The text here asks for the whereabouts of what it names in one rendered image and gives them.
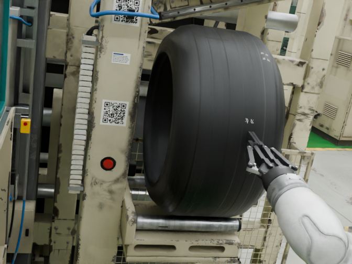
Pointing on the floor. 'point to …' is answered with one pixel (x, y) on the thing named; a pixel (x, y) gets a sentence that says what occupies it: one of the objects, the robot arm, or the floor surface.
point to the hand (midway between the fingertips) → (253, 142)
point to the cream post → (109, 138)
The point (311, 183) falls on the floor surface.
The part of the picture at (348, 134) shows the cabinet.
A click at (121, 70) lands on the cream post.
